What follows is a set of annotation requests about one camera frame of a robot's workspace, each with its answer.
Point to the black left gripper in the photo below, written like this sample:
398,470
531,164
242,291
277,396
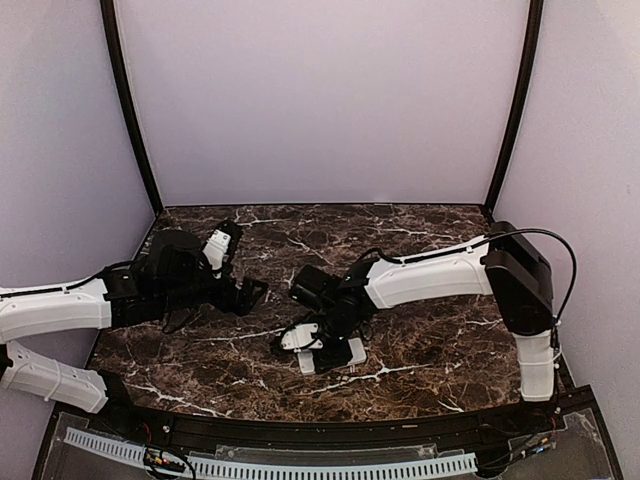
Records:
243,302

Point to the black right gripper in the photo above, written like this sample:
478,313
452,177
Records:
339,356

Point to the white remote control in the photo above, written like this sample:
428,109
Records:
345,353

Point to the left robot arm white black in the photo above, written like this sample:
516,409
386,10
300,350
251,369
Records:
27,312

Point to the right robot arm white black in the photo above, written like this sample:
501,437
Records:
502,264

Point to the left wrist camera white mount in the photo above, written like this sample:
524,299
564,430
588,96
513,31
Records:
220,248

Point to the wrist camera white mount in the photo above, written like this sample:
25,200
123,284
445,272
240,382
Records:
220,248
299,337

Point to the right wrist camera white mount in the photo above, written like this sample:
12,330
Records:
299,337

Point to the white slotted cable duct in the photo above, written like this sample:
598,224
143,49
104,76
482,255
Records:
255,463

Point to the black front rail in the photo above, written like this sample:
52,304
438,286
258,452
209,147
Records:
483,429

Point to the left black frame post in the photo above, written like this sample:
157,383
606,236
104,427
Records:
126,101

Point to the black frame post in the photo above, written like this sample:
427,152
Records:
126,101
521,89

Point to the right black frame post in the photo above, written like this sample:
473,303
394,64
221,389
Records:
521,89

